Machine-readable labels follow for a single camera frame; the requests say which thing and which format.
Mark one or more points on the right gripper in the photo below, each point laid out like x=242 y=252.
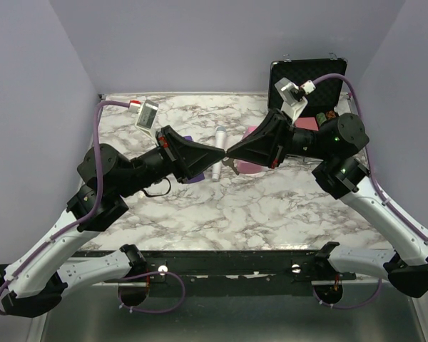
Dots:
x=268 y=144

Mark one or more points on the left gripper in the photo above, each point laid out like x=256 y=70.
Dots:
x=200 y=157

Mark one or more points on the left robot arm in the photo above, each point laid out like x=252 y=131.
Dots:
x=36 y=283

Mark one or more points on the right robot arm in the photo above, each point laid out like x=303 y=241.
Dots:
x=345 y=178

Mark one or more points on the pink metronome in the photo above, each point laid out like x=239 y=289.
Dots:
x=248 y=168

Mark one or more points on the pink card deck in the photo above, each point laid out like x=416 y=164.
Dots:
x=307 y=123

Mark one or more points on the black poker chip case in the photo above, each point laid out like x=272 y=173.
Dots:
x=321 y=97

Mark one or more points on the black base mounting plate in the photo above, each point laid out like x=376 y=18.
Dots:
x=246 y=273

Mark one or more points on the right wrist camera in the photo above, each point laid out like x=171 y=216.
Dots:
x=293 y=103

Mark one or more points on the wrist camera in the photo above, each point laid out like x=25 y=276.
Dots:
x=147 y=115
x=293 y=103

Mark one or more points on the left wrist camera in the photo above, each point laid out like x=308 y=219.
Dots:
x=147 y=115

